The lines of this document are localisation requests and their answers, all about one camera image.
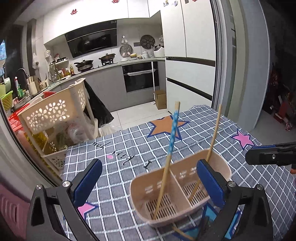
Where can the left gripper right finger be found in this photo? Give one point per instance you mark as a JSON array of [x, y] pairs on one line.
[[255, 222]]

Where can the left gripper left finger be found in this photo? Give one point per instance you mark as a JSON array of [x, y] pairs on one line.
[[43, 222]]

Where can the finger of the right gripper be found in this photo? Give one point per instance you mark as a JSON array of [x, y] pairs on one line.
[[277, 154]]

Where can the black kitchen faucet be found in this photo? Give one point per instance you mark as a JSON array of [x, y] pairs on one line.
[[22, 78]]

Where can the plain bamboo chopstick in holder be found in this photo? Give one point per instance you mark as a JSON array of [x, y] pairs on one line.
[[209, 151]]

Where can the grey checkered star tablecloth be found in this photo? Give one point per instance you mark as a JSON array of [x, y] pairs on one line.
[[123, 202]]

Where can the beige plastic utensil holder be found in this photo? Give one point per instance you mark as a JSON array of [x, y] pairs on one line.
[[175, 205]]

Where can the red plastic crate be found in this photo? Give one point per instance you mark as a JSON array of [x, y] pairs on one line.
[[14, 119]]

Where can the beige flower-cutout storage cart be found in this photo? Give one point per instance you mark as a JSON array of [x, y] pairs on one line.
[[42, 121]]

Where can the blue patterned bamboo chopstick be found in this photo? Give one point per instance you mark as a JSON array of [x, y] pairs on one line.
[[168, 157]]

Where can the black garment on cart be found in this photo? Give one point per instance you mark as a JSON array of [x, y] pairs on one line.
[[99, 110]]

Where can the green plastic basket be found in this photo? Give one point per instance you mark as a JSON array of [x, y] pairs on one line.
[[7, 100]]

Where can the dish soap bottle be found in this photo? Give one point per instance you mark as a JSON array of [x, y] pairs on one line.
[[18, 88]]

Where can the cardboard box on floor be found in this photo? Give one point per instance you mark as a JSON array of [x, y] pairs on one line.
[[161, 99]]

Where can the white refrigerator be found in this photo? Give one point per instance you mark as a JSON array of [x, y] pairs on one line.
[[190, 51]]

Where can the black wok on stove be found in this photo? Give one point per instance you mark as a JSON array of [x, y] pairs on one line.
[[84, 65]]

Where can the black built-in oven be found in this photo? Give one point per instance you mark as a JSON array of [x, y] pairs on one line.
[[140, 76]]

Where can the black pot with lid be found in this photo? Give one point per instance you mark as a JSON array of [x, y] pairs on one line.
[[107, 59]]

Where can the black range hood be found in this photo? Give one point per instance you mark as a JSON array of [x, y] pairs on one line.
[[91, 38]]

